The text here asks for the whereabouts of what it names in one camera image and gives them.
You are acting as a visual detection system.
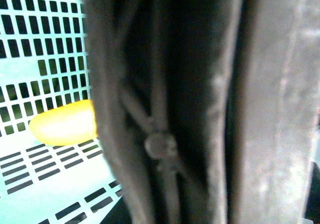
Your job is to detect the brown basket handle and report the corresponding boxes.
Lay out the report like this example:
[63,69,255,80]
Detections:
[84,0,242,224]

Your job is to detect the yellow mango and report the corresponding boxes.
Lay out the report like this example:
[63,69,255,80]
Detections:
[29,100,98,146]

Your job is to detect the teal plastic shopping basket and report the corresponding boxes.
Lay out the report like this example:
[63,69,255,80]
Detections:
[0,0,121,224]

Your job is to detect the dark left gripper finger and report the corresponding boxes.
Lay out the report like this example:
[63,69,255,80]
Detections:
[226,0,320,224]

